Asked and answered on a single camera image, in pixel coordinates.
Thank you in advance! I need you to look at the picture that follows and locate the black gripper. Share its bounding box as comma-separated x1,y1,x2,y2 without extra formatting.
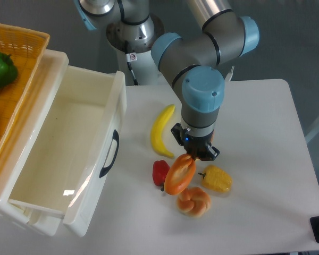
171,123,220,161

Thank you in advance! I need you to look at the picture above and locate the yellow bell pepper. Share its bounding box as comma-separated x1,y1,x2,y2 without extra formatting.
198,165,232,193

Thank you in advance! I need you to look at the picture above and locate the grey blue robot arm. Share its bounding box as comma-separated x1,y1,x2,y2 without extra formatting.
74,1,259,161

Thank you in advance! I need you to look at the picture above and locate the red bell pepper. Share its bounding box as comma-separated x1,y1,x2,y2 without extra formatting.
152,160,170,191

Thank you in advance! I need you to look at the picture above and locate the long orange bread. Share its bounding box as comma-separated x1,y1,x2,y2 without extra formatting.
164,154,196,196

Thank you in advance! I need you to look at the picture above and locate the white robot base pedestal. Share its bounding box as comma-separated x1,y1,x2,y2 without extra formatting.
106,14,165,86

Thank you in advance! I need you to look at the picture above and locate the open white drawer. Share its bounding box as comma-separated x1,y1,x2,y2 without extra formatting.
9,66,127,236

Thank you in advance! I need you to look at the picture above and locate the dark blue drawer handle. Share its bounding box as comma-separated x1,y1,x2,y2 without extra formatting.
99,130,120,178

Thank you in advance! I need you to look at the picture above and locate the yellow woven basket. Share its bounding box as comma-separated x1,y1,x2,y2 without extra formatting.
0,23,50,154

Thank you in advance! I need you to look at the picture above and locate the green bell pepper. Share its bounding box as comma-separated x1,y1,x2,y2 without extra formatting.
0,52,18,88

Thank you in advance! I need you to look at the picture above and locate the round knotted bread roll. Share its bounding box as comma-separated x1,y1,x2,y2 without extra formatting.
176,186,212,218

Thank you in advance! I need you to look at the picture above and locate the white drawer cabinet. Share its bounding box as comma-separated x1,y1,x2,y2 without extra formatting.
0,49,69,236

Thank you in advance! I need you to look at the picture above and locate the yellow banana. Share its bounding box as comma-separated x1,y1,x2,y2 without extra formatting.
150,104,175,158

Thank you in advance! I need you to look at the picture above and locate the black cable on pedestal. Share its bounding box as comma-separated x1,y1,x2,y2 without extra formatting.
124,39,139,86

